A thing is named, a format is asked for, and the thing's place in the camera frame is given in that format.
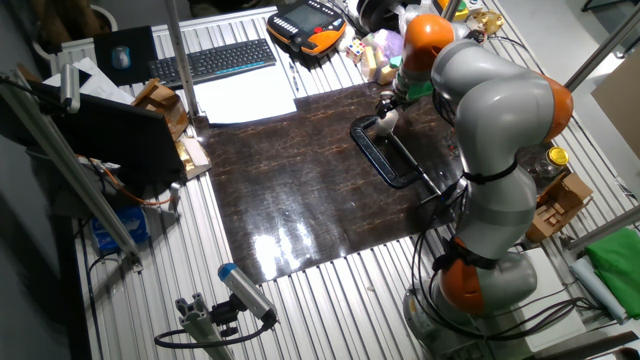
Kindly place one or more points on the upright aluminium pole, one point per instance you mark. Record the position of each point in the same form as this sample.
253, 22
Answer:
450, 9

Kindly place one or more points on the tall aluminium frame pole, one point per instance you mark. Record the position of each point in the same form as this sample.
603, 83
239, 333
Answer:
180, 60

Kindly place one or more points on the green cloth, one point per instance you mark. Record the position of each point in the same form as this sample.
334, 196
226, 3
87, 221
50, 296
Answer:
617, 270

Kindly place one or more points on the grey computer mouse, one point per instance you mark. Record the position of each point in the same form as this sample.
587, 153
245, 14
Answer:
121, 57

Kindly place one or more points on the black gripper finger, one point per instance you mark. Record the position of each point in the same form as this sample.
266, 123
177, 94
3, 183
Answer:
381, 111
394, 108

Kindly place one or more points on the plastic bag of sponges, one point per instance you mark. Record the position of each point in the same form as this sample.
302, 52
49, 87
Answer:
387, 42

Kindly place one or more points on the loose white papers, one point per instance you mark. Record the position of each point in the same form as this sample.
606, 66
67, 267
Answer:
105, 87

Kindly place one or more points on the Rubik's cube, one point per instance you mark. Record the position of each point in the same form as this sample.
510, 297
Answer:
355, 51

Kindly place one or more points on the black computer keyboard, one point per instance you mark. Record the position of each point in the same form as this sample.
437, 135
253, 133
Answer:
215, 60

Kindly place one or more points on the small clear jar white contents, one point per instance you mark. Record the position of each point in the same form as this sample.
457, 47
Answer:
385, 127

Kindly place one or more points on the long aluminium frame strut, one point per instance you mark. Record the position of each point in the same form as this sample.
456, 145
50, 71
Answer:
65, 165

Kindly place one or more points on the glass jar gold lid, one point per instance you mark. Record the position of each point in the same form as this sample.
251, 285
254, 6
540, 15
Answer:
550, 165

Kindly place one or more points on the black flat monitor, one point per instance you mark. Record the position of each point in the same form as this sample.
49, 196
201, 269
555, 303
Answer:
115, 135

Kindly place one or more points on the small brown cardboard carton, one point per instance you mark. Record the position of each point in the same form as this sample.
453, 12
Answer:
162, 102

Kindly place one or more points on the brown cardboard panel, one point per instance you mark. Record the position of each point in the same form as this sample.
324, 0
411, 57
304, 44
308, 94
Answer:
620, 105

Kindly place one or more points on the black metal C-clamp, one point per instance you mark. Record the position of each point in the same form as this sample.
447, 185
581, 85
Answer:
372, 159

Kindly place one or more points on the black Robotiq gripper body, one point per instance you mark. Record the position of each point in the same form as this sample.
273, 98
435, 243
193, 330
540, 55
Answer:
390, 99

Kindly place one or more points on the diagonal aluminium frame bar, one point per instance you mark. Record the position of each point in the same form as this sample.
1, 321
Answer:
597, 55

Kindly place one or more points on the short diagonal aluminium bar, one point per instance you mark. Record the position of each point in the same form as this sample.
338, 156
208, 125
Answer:
605, 229

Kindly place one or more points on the orange black teach pendant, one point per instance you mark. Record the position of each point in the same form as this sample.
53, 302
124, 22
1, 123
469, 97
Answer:
310, 22

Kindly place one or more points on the short aluminium profile post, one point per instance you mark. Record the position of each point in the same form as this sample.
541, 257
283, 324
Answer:
197, 320

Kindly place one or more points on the white egg shaped ball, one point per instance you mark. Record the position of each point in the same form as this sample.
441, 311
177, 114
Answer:
345, 45

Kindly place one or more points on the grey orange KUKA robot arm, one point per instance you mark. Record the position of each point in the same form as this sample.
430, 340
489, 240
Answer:
500, 105

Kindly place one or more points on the open brown cardboard box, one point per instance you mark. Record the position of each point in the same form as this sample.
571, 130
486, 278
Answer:
555, 207

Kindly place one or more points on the clear plastic bag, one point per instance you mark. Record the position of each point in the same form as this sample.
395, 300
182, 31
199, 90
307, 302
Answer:
410, 15

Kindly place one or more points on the large white paper sheet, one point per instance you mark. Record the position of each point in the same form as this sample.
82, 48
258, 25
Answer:
245, 97

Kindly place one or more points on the white round bin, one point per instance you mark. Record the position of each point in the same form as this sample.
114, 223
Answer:
111, 17

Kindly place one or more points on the black mouse pad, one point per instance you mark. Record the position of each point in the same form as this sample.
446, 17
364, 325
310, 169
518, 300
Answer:
142, 50

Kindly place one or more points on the blue tissue pack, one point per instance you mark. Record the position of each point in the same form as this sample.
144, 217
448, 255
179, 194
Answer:
120, 227

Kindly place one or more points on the dark marble pattern mat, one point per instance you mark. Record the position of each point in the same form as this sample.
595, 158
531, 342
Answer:
280, 200

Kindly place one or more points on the pale blue roll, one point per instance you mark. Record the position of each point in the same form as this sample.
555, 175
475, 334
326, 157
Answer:
597, 287

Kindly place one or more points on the golden round trinket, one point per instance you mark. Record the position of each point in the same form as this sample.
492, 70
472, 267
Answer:
485, 22

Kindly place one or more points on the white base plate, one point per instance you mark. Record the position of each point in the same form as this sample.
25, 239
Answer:
550, 300

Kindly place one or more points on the black filament spool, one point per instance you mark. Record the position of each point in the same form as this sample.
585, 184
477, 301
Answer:
375, 15

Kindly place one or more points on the yellow green button box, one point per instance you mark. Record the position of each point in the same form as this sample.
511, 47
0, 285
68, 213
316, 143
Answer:
462, 9

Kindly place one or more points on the silver camera blue cap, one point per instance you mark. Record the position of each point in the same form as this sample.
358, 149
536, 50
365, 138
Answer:
245, 290

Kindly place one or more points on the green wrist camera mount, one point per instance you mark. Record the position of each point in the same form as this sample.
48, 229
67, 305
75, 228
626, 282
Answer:
420, 91

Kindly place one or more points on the silver camera on strut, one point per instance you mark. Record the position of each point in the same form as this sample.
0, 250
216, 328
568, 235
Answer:
70, 87

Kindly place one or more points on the gold foil box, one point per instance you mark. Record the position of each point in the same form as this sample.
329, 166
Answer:
192, 157

